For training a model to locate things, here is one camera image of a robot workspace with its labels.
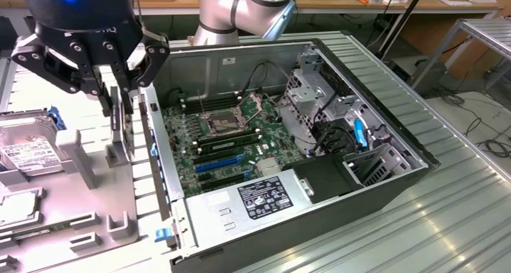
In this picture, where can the silver power supply unit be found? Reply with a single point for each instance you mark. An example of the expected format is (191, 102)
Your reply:
(215, 213)

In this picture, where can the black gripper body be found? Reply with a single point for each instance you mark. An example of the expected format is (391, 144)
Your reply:
(88, 15)

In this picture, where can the silver CPU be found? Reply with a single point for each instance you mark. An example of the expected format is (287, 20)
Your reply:
(16, 207)

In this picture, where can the black plastic air duct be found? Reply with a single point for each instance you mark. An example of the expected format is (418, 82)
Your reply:
(319, 177)

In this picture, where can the metal frame table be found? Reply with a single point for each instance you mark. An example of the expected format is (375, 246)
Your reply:
(488, 33)

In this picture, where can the black floor case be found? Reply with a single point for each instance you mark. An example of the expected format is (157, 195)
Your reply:
(428, 72)

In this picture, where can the wooden desk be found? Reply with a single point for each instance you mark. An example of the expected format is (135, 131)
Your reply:
(331, 2)

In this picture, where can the open black PC case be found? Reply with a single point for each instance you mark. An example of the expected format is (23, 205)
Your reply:
(359, 219)

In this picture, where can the green motherboard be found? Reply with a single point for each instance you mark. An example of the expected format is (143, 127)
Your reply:
(275, 132)

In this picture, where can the CPU socket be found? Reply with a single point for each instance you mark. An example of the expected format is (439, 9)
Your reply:
(221, 123)

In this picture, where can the green RAM stick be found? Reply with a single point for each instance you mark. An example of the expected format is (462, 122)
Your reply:
(32, 232)

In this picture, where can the metal disk bay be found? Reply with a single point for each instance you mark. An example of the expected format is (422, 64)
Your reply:
(392, 162)
(309, 92)

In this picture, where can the brown cabinet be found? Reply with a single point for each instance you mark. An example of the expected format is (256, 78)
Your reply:
(432, 36)

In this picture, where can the black pole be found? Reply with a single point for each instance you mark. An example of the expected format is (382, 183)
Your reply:
(403, 18)

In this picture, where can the long black expansion slot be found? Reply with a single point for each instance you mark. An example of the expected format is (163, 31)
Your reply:
(215, 157)
(220, 185)

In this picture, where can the RAM memory stick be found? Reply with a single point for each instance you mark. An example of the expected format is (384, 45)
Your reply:
(115, 123)

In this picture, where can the RAM stick with label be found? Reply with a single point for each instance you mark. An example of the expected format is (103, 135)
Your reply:
(227, 145)

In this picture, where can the metal socket cover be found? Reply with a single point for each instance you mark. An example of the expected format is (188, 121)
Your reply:
(255, 95)

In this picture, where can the silver hard disk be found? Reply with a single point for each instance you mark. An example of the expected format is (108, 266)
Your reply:
(24, 141)

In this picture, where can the blue case latch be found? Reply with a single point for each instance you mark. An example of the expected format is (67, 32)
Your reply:
(161, 234)

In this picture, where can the blue expansion slot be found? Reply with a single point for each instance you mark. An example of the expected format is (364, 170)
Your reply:
(219, 163)

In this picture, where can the thin locking lever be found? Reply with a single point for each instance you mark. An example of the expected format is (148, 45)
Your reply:
(201, 103)

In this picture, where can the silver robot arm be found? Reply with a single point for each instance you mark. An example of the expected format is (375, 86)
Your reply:
(217, 12)

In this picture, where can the short black expansion slot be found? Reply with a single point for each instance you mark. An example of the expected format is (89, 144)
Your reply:
(204, 176)

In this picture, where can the black RAM slot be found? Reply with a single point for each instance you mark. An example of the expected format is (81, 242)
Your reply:
(225, 135)
(225, 138)
(211, 105)
(211, 98)
(211, 94)
(211, 101)
(227, 141)

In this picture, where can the blue disk bracket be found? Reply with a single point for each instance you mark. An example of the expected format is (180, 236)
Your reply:
(57, 117)

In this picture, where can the grey parts rack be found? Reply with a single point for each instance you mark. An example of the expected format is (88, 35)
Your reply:
(60, 201)

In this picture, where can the silver chipset heatsink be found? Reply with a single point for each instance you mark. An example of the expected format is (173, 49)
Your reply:
(268, 166)

